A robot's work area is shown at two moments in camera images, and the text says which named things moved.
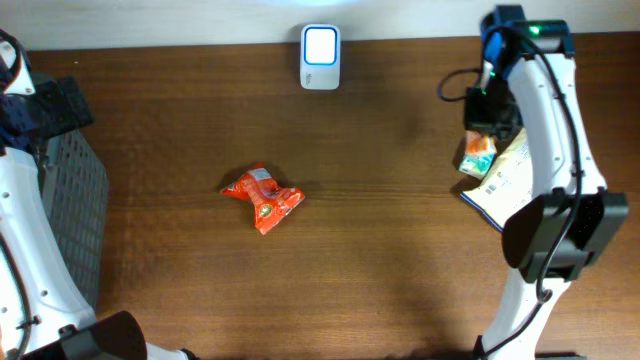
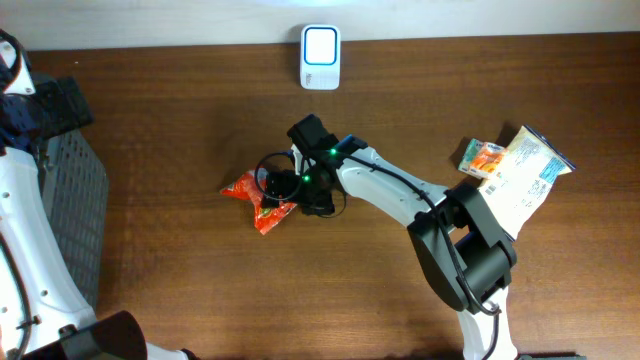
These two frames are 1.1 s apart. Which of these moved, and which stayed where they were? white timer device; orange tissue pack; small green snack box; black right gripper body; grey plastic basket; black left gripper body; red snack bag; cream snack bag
Moved: orange tissue pack; black right gripper body; small green snack box
Stayed: grey plastic basket; white timer device; red snack bag; cream snack bag; black left gripper body
